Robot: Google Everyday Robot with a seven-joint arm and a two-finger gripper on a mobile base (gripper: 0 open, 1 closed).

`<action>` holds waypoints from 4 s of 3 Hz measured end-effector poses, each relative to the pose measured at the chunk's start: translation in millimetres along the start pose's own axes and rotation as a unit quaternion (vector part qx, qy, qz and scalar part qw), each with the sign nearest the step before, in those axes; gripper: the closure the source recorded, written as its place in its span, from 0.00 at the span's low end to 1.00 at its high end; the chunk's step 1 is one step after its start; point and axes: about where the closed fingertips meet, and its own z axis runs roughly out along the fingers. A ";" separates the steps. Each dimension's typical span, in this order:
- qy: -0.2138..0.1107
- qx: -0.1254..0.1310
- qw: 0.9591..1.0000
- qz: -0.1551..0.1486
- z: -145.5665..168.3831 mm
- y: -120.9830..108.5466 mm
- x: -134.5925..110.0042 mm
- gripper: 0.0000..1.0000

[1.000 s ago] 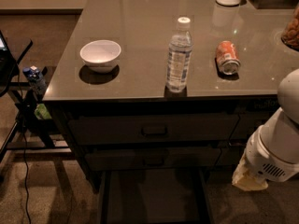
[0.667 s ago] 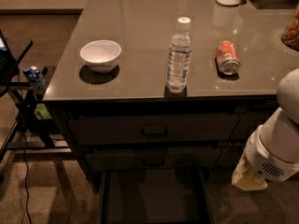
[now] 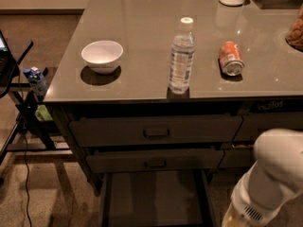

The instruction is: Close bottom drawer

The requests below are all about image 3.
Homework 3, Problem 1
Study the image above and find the white and yellow gripper body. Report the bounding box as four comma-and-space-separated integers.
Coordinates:
222, 202, 268, 227

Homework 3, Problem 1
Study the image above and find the dark drawer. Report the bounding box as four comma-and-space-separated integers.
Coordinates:
234, 113, 303, 142
86, 148, 223, 173
98, 169, 219, 227
210, 168, 245, 185
219, 145, 255, 168
69, 114, 242, 147

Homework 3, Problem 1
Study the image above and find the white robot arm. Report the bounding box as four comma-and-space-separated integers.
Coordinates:
222, 129, 303, 227

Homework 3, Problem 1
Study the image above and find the dark drawer cabinet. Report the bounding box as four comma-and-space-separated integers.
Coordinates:
45, 96, 302, 192

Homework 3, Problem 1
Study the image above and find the orange soda can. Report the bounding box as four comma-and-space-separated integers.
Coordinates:
219, 42, 244, 77

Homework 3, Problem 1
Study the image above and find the clear plastic water bottle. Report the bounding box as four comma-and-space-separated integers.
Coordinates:
169, 17, 196, 95

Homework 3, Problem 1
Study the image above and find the bag of brown snacks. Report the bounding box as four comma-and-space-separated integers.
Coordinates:
286, 6, 303, 51

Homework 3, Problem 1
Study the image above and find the white ceramic bowl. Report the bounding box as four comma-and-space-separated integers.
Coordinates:
81, 41, 124, 75

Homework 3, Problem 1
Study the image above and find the green packet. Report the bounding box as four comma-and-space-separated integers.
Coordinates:
35, 105, 53, 121

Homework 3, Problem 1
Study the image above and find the black side stand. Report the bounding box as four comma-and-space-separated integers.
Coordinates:
0, 38, 69, 163

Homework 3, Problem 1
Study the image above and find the blue capped small bottle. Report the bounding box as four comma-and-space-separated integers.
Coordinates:
23, 67, 48, 97

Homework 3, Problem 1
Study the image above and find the black cable on floor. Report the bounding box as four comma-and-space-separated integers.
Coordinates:
22, 132, 33, 227

